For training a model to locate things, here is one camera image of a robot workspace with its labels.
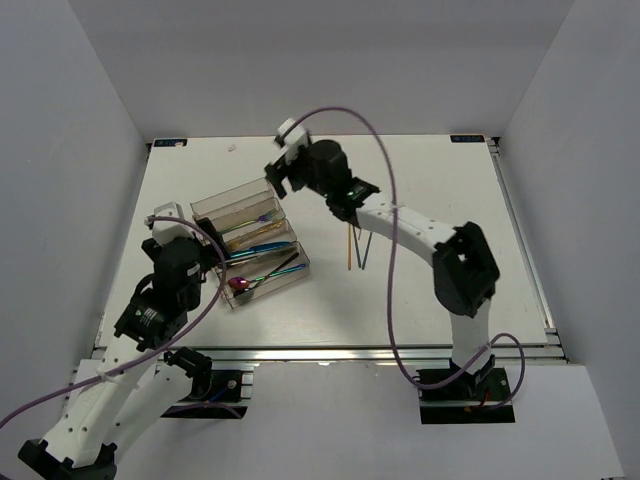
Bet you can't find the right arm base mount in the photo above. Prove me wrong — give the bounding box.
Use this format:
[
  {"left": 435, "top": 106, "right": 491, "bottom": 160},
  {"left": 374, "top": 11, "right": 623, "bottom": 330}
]
[{"left": 419, "top": 368, "right": 516, "bottom": 425}]

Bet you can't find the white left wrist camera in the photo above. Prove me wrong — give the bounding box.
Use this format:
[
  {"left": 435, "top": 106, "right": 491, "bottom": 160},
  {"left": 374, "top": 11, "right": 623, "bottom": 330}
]
[{"left": 144, "top": 201, "right": 191, "bottom": 246}]

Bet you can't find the black knife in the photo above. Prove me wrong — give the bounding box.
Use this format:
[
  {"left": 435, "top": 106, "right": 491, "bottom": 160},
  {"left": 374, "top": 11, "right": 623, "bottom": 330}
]
[{"left": 225, "top": 251, "right": 273, "bottom": 266}]

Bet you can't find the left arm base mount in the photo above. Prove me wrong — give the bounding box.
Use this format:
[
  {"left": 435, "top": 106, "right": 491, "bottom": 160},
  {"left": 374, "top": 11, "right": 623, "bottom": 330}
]
[{"left": 162, "top": 347, "right": 254, "bottom": 420}]

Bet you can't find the aluminium table frame rail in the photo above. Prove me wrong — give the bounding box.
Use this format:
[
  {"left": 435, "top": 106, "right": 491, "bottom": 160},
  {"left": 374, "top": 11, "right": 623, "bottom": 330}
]
[{"left": 92, "top": 135, "right": 571, "bottom": 366}]

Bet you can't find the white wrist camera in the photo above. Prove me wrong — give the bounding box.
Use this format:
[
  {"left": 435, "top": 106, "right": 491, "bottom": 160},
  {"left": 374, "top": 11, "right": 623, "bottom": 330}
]
[
  {"left": 144, "top": 201, "right": 191, "bottom": 246},
  {"left": 274, "top": 118, "right": 311, "bottom": 151}
]

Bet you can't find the clear smoked utensil organizer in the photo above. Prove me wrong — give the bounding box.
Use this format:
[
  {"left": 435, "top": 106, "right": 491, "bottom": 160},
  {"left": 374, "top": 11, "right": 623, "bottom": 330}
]
[{"left": 191, "top": 179, "right": 311, "bottom": 309}]

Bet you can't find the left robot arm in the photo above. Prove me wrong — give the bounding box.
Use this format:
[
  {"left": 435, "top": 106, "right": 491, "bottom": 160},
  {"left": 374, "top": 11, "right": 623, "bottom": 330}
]
[{"left": 18, "top": 202, "right": 217, "bottom": 479}]

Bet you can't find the gold fork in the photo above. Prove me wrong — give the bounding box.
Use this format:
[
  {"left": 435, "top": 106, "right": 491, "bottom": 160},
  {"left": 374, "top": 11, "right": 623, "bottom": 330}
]
[{"left": 227, "top": 221, "right": 282, "bottom": 250}]

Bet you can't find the iridescent rainbow spoon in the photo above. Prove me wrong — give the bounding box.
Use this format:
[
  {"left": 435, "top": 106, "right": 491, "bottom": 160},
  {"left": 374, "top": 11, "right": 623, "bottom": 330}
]
[{"left": 227, "top": 263, "right": 308, "bottom": 292}]

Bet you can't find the grey-blue chopstick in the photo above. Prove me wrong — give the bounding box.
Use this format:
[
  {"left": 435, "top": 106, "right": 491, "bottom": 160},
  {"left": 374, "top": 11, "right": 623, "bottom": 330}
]
[
  {"left": 352, "top": 226, "right": 362, "bottom": 269},
  {"left": 360, "top": 232, "right": 373, "bottom": 270}
]

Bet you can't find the blue serrated knife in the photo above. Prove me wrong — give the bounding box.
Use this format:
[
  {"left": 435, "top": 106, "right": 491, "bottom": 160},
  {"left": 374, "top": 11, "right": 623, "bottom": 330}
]
[{"left": 230, "top": 241, "right": 291, "bottom": 258}]

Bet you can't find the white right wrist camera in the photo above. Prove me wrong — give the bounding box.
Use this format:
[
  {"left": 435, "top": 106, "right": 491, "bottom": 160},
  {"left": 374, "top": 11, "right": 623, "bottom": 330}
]
[{"left": 274, "top": 118, "right": 311, "bottom": 151}]

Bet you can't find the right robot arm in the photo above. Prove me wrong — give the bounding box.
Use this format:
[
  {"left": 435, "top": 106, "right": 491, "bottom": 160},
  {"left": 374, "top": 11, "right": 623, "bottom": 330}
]
[{"left": 265, "top": 137, "right": 500, "bottom": 399}]

